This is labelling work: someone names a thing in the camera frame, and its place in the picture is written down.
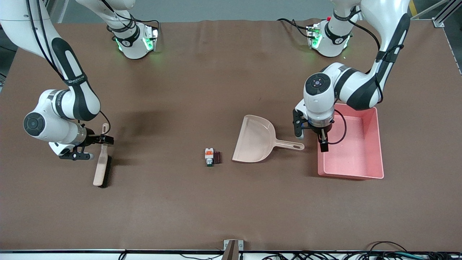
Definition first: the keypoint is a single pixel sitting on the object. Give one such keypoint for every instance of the dark red cylindrical capacitor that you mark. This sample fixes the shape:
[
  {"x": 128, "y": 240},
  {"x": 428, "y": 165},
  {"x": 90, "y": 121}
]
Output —
[{"x": 217, "y": 157}]

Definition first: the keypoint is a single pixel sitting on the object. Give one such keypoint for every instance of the beige hand brush black bristles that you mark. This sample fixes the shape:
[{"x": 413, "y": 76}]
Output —
[{"x": 101, "y": 166}]

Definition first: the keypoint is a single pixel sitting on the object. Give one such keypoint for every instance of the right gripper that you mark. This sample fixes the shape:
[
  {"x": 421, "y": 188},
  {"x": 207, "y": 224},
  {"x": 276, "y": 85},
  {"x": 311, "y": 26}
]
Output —
[{"x": 91, "y": 139}]

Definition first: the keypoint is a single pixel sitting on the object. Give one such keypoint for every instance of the metal table edge bracket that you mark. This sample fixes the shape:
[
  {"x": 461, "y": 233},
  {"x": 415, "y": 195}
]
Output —
[{"x": 226, "y": 245}]

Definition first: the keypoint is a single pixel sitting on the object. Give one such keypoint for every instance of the black left camera mount bracket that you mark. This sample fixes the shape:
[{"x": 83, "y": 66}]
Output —
[{"x": 297, "y": 121}]

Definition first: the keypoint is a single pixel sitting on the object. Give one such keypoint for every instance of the aluminium frame profile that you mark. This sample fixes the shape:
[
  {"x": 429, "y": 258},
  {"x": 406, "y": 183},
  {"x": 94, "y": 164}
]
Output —
[{"x": 442, "y": 18}]

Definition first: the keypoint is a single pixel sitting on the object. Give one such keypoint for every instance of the brown table mat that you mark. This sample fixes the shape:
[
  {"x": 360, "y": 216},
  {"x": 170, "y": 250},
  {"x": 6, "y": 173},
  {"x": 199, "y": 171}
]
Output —
[{"x": 231, "y": 90}]

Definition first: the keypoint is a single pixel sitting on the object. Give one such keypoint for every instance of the black right camera mount bracket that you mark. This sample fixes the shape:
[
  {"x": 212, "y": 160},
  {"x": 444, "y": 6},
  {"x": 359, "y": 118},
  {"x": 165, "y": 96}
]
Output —
[{"x": 74, "y": 156}]

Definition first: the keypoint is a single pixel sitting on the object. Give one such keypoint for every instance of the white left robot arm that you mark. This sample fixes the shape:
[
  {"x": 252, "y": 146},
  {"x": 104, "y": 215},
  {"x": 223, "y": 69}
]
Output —
[{"x": 361, "y": 90}]

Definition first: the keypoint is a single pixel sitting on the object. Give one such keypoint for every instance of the beige plastic dustpan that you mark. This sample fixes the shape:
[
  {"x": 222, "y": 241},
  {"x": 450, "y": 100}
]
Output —
[{"x": 252, "y": 141}]

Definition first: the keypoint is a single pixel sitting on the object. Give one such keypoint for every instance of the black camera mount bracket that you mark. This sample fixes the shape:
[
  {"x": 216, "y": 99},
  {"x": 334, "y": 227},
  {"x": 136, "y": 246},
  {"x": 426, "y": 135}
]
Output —
[
  {"x": 297, "y": 121},
  {"x": 74, "y": 156}
]

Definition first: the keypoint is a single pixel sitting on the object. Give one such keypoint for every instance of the pink plastic bin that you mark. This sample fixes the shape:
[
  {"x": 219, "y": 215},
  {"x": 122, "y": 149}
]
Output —
[{"x": 353, "y": 159}]

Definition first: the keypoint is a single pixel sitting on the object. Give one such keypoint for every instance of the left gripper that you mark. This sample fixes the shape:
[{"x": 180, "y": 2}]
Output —
[{"x": 321, "y": 132}]

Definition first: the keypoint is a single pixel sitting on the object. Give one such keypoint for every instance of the white push button switch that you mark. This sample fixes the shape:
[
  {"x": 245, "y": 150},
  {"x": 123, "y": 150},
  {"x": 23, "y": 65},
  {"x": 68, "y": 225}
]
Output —
[{"x": 209, "y": 154}]

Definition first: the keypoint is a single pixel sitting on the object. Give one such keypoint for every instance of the white table edge rail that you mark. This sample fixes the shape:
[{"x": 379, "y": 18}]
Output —
[{"x": 72, "y": 255}]

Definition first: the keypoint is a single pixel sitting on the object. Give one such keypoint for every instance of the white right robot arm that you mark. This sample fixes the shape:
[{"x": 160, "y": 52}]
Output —
[{"x": 72, "y": 104}]

